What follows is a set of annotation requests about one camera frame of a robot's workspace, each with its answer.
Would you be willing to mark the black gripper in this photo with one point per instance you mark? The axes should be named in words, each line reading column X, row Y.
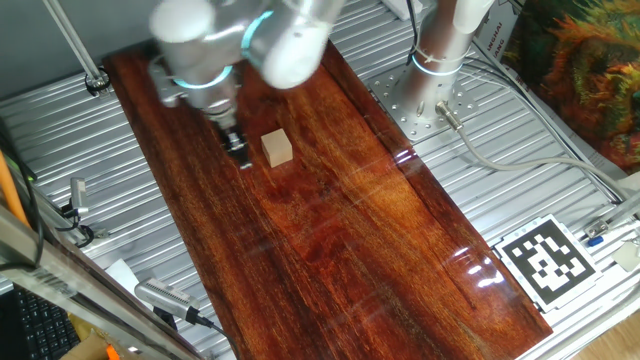
column 229, row 129

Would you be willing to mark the small tan wooden block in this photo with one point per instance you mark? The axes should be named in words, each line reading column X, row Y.
column 277, row 147

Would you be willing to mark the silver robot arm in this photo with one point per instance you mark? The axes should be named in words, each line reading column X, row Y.
column 225, row 45

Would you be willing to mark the glossy wood-grain mat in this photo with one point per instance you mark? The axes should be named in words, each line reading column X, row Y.
column 325, row 225

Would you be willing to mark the grey metal rod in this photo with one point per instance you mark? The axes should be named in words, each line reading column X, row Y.
column 75, row 45

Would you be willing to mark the white power strip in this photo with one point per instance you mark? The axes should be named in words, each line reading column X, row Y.
column 400, row 7

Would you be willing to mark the orange pole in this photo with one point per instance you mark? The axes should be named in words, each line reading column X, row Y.
column 10, row 190

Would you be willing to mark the brown cardboard box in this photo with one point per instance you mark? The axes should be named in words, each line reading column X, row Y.
column 85, row 347

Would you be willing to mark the black computer keyboard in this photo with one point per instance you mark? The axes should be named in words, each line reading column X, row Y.
column 40, row 330

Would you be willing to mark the white printed board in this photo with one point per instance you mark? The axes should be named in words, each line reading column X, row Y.
column 495, row 35

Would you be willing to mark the black white marker board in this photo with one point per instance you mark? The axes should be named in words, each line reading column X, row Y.
column 547, row 262

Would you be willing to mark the colourful patterned cloth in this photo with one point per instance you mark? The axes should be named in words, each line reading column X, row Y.
column 590, row 75

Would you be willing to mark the small blue part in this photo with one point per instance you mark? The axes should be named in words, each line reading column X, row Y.
column 595, row 241

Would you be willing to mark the short aluminium profile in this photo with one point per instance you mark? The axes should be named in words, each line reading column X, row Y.
column 622, row 207

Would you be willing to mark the small white card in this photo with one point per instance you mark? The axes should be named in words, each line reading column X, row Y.
column 627, row 256

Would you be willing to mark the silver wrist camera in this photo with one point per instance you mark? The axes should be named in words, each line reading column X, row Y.
column 162, row 85

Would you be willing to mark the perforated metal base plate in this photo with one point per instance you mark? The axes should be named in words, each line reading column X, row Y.
column 390, row 100

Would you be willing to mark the silver labelled depth camera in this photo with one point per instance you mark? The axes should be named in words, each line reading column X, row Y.
column 78, row 195

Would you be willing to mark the camera mount with black knob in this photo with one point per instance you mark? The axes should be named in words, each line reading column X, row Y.
column 85, row 232

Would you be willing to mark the black camera stand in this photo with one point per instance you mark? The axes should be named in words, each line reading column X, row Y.
column 165, row 317

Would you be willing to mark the aluminium frame bar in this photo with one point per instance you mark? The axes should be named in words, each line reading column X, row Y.
column 50, row 280

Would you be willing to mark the small silver corner bracket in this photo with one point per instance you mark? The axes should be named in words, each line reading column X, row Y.
column 596, row 228

